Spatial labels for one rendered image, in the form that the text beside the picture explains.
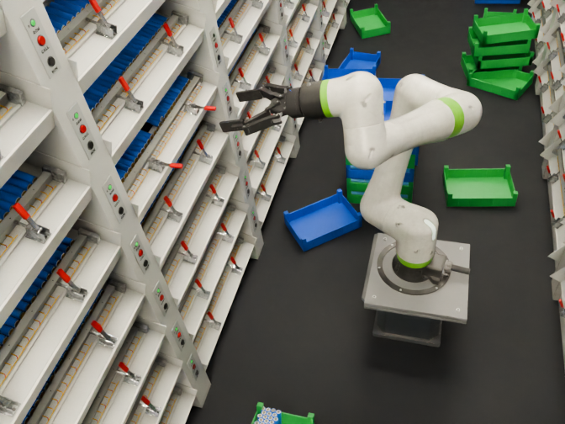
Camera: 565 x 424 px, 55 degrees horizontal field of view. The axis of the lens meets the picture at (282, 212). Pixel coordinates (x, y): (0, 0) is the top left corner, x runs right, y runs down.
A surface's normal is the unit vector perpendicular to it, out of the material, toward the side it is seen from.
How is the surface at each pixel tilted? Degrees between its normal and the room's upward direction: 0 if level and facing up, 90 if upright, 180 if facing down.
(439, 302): 2
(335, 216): 0
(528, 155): 0
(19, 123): 21
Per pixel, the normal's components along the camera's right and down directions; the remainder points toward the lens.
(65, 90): 0.96, 0.11
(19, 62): -0.26, 0.71
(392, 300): -0.10, -0.72
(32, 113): 0.23, -0.61
